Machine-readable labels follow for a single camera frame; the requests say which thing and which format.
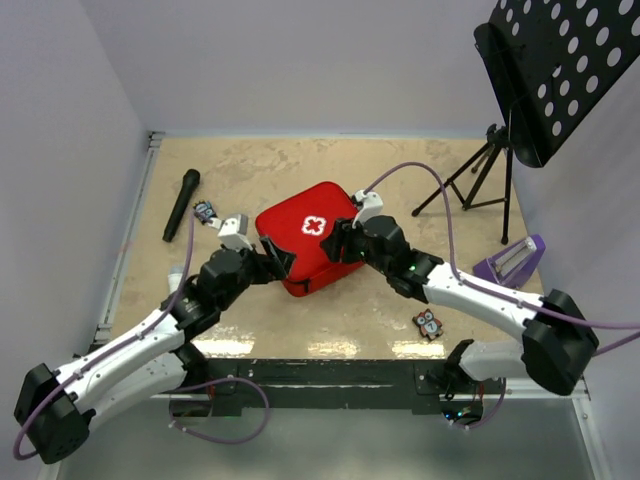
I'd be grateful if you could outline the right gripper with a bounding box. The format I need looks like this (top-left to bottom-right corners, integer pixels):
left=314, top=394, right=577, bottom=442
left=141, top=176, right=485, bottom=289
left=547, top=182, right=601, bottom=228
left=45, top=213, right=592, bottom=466
left=319, top=214, right=392, bottom=277

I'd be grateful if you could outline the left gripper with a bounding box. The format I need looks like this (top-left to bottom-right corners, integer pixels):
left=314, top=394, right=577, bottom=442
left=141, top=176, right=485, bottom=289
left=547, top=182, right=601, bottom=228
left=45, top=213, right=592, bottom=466
left=218, top=235, right=296, bottom=311

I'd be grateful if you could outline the red medicine kit case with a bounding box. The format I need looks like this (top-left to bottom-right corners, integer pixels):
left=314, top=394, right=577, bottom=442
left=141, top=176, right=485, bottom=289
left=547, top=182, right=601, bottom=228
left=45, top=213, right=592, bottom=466
left=255, top=181, right=363, bottom=297

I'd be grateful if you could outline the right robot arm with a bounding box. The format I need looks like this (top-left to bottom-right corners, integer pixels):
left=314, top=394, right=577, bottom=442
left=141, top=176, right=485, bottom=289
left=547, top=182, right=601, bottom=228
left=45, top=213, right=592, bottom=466
left=321, top=191, right=599, bottom=396

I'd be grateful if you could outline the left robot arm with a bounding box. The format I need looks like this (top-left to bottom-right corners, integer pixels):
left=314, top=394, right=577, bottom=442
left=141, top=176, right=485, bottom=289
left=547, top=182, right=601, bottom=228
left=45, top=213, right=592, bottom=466
left=13, top=215, right=296, bottom=465

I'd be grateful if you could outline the white microphone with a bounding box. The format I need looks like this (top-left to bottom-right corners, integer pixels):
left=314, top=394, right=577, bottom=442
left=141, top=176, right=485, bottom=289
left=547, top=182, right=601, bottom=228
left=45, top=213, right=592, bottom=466
left=167, top=265, right=184, bottom=294

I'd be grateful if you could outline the blue owl toy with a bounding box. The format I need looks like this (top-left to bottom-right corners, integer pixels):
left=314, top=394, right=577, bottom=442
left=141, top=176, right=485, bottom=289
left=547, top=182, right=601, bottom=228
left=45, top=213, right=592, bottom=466
left=193, top=200, right=217, bottom=224

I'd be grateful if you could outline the brown owl toy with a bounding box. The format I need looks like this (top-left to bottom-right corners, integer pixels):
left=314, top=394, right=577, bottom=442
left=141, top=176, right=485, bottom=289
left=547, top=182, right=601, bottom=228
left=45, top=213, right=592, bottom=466
left=412, top=309, right=443, bottom=341

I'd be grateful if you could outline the black microphone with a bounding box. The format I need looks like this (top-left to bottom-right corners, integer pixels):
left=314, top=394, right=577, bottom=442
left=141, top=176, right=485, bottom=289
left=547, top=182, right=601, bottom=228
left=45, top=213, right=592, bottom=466
left=162, top=169, right=201, bottom=243

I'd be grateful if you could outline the purple box device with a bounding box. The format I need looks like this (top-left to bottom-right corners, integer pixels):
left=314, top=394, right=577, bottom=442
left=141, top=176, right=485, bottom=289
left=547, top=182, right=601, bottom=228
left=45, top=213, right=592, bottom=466
left=473, top=234, right=546, bottom=289

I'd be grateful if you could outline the black music stand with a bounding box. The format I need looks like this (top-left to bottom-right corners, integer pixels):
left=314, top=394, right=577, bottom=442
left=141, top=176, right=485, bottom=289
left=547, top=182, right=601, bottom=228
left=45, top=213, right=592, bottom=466
left=444, top=1, right=639, bottom=230

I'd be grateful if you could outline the aluminium left rail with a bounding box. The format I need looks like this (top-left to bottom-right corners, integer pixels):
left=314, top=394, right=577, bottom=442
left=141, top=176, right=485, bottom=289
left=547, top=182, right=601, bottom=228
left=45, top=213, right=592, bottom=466
left=89, top=131, right=165, bottom=351

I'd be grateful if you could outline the aluminium rail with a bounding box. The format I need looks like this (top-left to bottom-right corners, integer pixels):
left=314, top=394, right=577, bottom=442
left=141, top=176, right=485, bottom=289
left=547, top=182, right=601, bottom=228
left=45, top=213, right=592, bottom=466
left=89, top=131, right=165, bottom=351
left=63, top=357, right=594, bottom=401

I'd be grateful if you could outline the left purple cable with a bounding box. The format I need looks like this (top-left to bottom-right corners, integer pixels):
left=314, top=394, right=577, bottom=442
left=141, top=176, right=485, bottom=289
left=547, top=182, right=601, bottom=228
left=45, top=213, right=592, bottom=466
left=12, top=209, right=271, bottom=461

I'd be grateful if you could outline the aluminium front rail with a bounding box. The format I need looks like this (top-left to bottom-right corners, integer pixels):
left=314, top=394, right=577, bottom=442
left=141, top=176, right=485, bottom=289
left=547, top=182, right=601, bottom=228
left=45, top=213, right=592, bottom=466
left=63, top=357, right=594, bottom=401

